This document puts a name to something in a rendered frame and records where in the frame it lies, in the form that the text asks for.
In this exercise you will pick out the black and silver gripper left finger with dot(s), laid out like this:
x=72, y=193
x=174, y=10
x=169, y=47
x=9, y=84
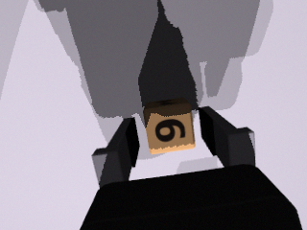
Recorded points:
x=114, y=163

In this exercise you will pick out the orange number cube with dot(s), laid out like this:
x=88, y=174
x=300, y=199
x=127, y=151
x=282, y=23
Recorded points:
x=169, y=125

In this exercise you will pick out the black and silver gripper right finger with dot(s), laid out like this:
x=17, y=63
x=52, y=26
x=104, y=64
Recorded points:
x=232, y=145

